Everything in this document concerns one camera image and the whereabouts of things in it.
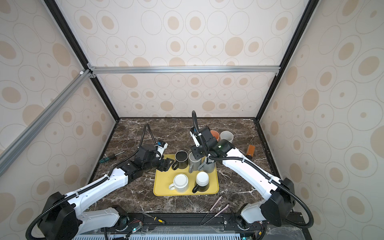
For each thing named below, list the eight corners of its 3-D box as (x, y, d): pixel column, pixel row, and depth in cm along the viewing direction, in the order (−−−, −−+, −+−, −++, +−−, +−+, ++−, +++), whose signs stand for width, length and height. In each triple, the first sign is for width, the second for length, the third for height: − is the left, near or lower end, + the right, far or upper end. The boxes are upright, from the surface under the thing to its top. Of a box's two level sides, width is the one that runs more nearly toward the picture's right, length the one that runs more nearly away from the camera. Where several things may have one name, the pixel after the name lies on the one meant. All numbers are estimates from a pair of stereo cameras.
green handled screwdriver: (100, 164, 97) (99, 162, 95) (100, 161, 98) (98, 159, 96) (125, 153, 101) (124, 152, 100) (124, 151, 103) (123, 150, 101)
